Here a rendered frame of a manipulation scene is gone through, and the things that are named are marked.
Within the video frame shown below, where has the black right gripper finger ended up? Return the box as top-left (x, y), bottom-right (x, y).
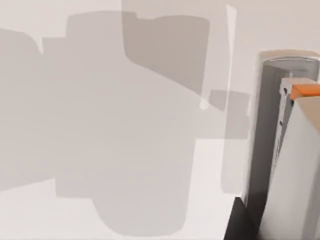
top-left (223, 196), bottom-right (260, 240)

